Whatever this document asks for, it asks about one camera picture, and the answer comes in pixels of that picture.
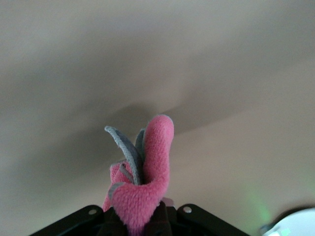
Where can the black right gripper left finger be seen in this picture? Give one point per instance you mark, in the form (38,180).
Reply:
(83,221)

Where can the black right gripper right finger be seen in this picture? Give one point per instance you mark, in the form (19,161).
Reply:
(201,220)

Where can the pink-red microfiber cloth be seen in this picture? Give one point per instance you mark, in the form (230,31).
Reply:
(152,172)

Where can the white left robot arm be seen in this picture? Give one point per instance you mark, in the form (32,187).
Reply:
(292,222)

